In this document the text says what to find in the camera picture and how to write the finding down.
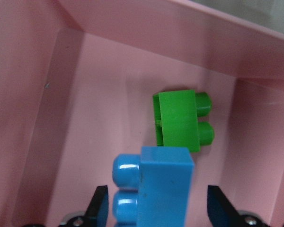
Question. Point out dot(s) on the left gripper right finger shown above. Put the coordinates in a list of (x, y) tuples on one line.
[(222, 213)]

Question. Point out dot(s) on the green toy block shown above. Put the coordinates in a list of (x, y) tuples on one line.
[(176, 118)]

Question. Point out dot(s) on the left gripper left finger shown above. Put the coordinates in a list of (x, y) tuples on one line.
[(95, 215)]

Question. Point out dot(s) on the blue toy block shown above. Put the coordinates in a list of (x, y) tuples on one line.
[(154, 187)]

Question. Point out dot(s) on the pink plastic box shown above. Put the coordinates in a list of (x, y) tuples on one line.
[(76, 85)]

